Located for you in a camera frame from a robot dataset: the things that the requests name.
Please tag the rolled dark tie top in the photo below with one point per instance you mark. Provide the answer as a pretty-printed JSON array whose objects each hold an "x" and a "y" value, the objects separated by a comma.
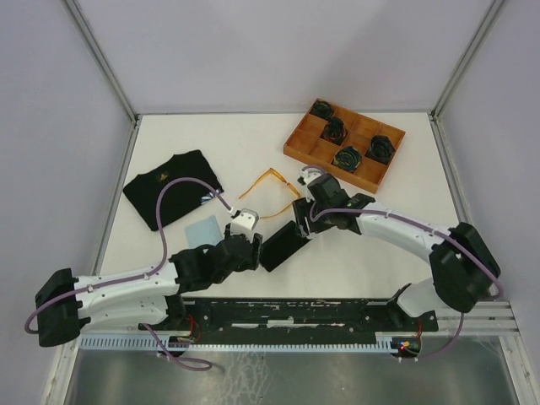
[{"x": 322, "y": 109}]

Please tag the black glasses case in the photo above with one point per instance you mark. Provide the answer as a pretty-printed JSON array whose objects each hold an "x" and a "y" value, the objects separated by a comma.
[{"x": 281, "y": 246}]

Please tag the rolled dark tie right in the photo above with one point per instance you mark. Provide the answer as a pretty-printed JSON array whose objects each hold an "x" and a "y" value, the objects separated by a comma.
[{"x": 381, "y": 149}]

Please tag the white slotted cable duct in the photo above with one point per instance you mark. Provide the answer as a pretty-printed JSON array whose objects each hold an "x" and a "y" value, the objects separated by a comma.
[{"x": 144, "y": 342}]

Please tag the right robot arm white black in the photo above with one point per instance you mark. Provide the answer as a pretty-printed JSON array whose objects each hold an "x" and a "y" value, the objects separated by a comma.
[{"x": 463, "y": 270}]

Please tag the rolled dark tie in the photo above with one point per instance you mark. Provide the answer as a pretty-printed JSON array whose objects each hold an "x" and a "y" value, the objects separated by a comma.
[
  {"x": 381, "y": 149},
  {"x": 322, "y": 109},
  {"x": 334, "y": 131}
]

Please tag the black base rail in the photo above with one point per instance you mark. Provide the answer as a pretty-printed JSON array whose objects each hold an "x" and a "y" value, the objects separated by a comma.
[{"x": 243, "y": 320}]

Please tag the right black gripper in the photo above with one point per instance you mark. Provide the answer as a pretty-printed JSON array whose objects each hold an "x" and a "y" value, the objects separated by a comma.
[{"x": 302, "y": 207}]

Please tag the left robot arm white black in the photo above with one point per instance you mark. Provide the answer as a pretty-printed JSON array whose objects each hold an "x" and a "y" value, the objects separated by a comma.
[{"x": 67, "y": 305}]

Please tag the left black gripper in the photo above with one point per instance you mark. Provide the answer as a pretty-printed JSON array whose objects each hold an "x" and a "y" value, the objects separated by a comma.
[{"x": 253, "y": 259}]

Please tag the orange wooden divider tray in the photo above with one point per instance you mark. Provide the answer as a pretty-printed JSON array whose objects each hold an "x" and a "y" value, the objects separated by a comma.
[{"x": 305, "y": 145}]

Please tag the right aluminium frame post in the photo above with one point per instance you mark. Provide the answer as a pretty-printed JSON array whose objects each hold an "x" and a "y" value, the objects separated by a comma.
[{"x": 465, "y": 61}]

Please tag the left aluminium frame post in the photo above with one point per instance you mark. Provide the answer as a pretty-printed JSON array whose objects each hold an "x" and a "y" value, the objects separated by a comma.
[{"x": 82, "y": 24}]

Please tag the black folded t-shirt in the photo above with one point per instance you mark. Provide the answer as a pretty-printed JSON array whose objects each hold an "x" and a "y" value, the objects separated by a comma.
[{"x": 182, "y": 184}]

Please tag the aluminium frame post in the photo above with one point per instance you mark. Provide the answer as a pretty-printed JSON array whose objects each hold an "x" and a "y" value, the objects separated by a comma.
[
  {"x": 465, "y": 61},
  {"x": 82, "y": 24}
]

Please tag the light blue cloth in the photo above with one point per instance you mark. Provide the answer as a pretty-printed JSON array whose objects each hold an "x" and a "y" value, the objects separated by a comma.
[{"x": 203, "y": 232}]

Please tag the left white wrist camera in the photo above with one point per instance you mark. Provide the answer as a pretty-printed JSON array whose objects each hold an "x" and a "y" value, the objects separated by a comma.
[{"x": 244, "y": 222}]

